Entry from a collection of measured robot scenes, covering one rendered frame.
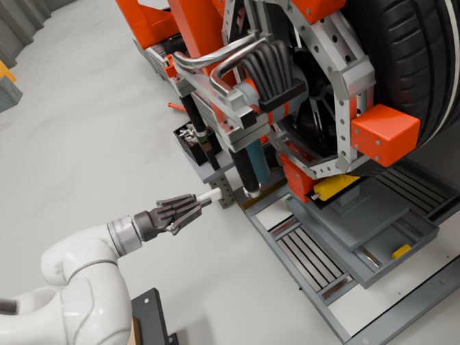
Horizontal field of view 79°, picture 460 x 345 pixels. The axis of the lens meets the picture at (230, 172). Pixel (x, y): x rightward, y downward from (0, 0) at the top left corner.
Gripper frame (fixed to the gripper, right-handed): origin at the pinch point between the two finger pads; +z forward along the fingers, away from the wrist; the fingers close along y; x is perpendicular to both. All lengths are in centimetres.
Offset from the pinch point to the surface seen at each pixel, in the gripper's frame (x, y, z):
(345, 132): -21.3, -21.8, 23.8
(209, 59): -33.4, 7.9, 9.2
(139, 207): 77, 103, -14
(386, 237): 41, -20, 63
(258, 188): -8.3, -13.1, 7.6
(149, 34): -6, 232, 56
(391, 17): -42, -24, 28
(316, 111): -13.5, 0.5, 38.7
